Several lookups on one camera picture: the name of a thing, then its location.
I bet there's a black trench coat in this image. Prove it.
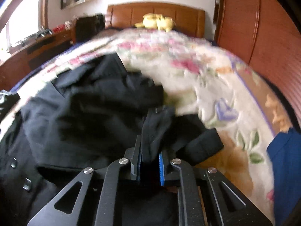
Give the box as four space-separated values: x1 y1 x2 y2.
1 54 223 225

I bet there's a floral bed blanket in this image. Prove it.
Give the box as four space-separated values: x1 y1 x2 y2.
1 29 292 222

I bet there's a folded blue garment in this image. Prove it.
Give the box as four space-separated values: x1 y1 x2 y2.
267 128 300 225

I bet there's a folded dark grey jacket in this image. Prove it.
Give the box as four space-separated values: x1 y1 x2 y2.
0 90 20 121

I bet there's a wooden desk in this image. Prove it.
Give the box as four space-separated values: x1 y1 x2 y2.
0 29 75 90

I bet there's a yellow plush toy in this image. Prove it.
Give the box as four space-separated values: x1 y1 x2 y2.
134 13 175 32

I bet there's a wooden headboard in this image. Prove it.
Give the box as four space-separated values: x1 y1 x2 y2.
105 2 206 38

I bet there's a red basket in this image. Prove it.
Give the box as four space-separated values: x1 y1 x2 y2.
52 24 65 33

